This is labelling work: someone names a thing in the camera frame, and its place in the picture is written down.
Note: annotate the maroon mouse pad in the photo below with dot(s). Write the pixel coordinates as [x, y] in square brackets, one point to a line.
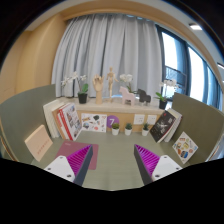
[69, 147]

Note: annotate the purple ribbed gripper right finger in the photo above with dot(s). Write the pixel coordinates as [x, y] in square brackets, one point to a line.
[153, 167]

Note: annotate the beige leaning book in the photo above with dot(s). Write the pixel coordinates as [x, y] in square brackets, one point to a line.
[38, 143]

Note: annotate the small potted plant middle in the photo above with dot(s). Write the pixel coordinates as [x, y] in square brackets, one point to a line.
[128, 129]

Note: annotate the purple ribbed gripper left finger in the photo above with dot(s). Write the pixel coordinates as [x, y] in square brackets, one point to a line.
[73, 167]

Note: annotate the small potted plant right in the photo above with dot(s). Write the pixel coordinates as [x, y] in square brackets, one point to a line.
[145, 129]

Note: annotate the white orchid black pot left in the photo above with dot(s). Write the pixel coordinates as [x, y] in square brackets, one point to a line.
[75, 79]

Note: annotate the white book behind black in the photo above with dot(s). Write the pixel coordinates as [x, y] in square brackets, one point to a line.
[175, 125]

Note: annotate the grey curtain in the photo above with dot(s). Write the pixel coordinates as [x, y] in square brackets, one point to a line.
[103, 43]

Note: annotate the black wooden horse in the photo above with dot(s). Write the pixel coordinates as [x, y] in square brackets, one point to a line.
[143, 97]

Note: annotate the pink wooden horse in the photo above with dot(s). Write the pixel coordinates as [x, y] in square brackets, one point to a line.
[127, 96]

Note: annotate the small potted plant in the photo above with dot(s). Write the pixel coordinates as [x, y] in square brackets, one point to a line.
[128, 129]
[145, 129]
[115, 128]

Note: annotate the white orchid black pot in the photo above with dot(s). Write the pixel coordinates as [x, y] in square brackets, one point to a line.
[162, 97]
[75, 79]

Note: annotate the white wall socket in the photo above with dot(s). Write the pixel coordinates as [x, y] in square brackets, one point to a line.
[151, 119]
[139, 119]

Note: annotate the wooden mannequin figure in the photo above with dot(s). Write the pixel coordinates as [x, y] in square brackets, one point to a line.
[111, 77]

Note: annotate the white orchid centre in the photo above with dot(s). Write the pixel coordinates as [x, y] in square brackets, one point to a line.
[127, 78]

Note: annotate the white wall socket left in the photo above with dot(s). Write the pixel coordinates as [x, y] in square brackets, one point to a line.
[139, 119]

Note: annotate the white orchid black pot right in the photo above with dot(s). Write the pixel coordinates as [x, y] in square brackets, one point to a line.
[162, 97]

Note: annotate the wooden hand model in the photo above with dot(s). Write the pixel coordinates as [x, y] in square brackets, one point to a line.
[98, 87]

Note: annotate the white wall socket right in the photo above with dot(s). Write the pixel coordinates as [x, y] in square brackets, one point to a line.
[151, 119]

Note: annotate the wooden shelf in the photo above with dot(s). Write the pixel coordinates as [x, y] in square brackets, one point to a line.
[124, 112]

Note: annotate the white books stack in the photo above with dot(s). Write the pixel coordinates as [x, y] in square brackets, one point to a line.
[51, 123]

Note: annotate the white sticker card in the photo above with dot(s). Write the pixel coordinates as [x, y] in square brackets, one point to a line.
[94, 122]

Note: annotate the red white magazine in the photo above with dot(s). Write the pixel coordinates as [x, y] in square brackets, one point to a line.
[71, 121]

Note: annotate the purple number seven disc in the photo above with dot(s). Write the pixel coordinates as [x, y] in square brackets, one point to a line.
[111, 119]

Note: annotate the black cover book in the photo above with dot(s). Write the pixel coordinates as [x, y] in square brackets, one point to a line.
[162, 126]

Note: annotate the small potted plant left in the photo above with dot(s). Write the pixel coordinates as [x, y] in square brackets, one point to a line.
[115, 128]

